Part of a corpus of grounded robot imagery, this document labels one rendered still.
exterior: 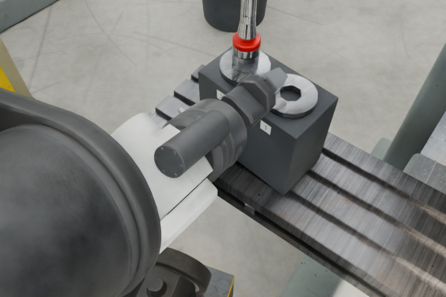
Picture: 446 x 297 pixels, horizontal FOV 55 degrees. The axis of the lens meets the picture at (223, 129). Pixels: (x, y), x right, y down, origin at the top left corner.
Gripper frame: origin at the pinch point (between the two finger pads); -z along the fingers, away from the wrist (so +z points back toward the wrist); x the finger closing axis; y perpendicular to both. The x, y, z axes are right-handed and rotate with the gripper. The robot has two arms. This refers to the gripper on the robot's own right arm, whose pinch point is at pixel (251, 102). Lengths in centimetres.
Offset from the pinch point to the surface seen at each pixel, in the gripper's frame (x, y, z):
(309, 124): 0.6, -8.7, -6.9
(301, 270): -70, -50, -59
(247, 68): -1.8, 5.1, -9.2
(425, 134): -4, -34, -56
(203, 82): -9.7, 9.2, -8.2
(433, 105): 3, -28, -52
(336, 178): -10.0, -21.2, -19.2
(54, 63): -143, 100, -107
